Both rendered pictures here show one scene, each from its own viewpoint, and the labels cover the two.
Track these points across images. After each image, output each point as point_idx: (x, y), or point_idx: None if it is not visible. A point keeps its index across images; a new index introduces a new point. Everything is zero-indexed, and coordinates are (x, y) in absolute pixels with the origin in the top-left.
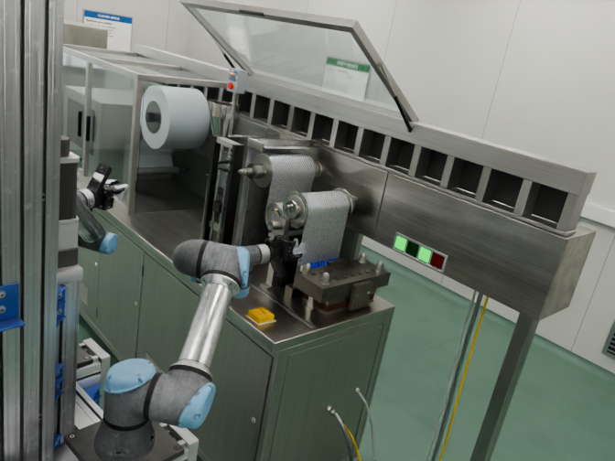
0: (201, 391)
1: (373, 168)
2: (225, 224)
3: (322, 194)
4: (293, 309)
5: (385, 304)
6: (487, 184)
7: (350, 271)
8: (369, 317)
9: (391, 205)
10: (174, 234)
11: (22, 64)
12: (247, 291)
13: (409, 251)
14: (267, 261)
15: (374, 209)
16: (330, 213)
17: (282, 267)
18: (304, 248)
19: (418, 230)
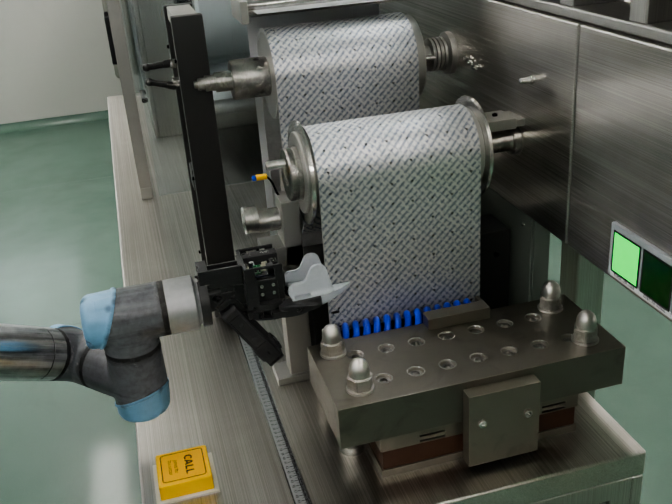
0: None
1: (547, 21)
2: (203, 218)
3: (385, 120)
4: (300, 452)
5: (614, 441)
6: None
7: (482, 342)
8: (535, 490)
9: (595, 133)
10: (193, 237)
11: None
12: (152, 404)
13: (649, 286)
14: (194, 324)
15: (561, 149)
16: (411, 175)
17: (259, 337)
18: (328, 280)
19: (670, 214)
